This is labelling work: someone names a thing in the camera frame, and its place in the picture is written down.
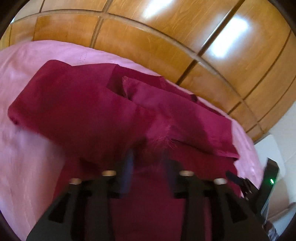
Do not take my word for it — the pink bed cover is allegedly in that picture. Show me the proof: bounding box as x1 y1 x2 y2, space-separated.
0 40 265 241

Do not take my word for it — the dark red garment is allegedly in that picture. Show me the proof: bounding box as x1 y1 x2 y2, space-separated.
8 60 239 240

